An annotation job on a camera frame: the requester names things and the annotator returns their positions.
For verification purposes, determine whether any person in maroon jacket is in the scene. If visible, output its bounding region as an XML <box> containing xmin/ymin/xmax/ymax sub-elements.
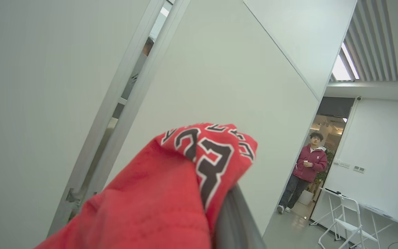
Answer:
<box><xmin>277</xmin><ymin>132</ymin><xmax>328</xmax><ymax>214</ymax></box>

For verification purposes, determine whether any green potted plant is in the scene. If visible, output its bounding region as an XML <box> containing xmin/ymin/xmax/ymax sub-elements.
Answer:
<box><xmin>315</xmin><ymin>147</ymin><xmax>336</xmax><ymax>184</ymax></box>

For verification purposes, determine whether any white folding chair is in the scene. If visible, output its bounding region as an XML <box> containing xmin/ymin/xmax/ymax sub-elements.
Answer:
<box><xmin>318</xmin><ymin>194</ymin><xmax>379</xmax><ymax>249</ymax></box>

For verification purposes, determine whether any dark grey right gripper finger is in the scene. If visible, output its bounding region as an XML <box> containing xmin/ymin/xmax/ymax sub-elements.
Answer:
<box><xmin>213</xmin><ymin>185</ymin><xmax>267</xmax><ymax>249</ymax></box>

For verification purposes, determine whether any red jersey with black lettering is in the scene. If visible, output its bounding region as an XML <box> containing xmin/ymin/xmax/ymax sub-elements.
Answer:
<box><xmin>35</xmin><ymin>123</ymin><xmax>258</xmax><ymax>249</ymax></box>

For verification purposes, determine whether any white plant pot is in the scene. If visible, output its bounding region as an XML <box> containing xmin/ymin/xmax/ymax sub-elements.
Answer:
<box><xmin>297</xmin><ymin>190</ymin><xmax>314</xmax><ymax>205</ymax></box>

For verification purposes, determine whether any grey metal partition post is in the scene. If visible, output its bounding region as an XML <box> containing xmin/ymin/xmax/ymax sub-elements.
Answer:
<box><xmin>47</xmin><ymin>0</ymin><xmax>165</xmax><ymax>237</ymax></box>
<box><xmin>92</xmin><ymin>0</ymin><xmax>191</xmax><ymax>197</ymax></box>

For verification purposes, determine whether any white long table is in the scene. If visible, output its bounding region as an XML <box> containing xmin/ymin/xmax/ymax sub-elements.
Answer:
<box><xmin>310</xmin><ymin>188</ymin><xmax>398</xmax><ymax>249</ymax></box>

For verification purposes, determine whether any bright ceiling light panel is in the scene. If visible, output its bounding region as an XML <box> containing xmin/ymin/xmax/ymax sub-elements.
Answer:
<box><xmin>331</xmin><ymin>42</ymin><xmax>360</xmax><ymax>82</ymax></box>

